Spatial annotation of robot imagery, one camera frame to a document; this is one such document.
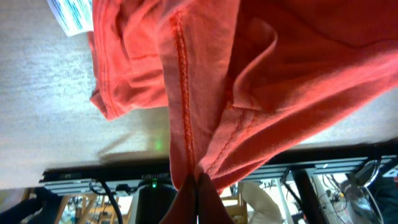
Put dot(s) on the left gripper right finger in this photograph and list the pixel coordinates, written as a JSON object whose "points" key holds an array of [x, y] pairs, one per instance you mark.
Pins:
{"points": [[210, 207]]}

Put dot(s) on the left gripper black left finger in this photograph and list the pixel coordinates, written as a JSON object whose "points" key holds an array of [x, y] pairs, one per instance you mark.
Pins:
{"points": [[183, 208]]}

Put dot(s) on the red printed t-shirt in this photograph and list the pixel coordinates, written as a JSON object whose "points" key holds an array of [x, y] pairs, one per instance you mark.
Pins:
{"points": [[243, 80]]}

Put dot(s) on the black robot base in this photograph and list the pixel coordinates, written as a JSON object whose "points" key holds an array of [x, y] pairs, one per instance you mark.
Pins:
{"points": [[151, 201]]}

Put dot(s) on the black frame post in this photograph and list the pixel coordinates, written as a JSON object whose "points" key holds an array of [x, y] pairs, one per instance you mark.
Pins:
{"points": [[309, 202]]}

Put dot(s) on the aluminium table frame rail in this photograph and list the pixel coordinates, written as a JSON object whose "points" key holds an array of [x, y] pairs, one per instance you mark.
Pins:
{"points": [[125, 180]]}

